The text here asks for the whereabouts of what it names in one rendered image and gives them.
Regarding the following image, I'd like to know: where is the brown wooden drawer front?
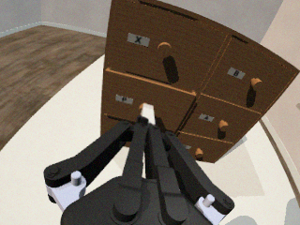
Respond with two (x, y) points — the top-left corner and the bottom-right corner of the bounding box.
(102, 67), (196, 131)
(103, 113), (173, 147)
(175, 130), (233, 162)
(109, 0), (226, 88)
(203, 36), (295, 111)
(180, 93), (262, 142)

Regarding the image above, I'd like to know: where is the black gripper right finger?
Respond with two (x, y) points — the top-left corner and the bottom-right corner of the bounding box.
(144, 105), (235, 225)

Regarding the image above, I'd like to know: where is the brown wooden chest of drawers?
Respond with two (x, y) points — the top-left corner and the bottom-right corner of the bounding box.
(100, 0), (300, 163)

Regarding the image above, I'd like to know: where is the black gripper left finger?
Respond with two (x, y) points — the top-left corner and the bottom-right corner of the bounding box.
(43, 103), (149, 222)

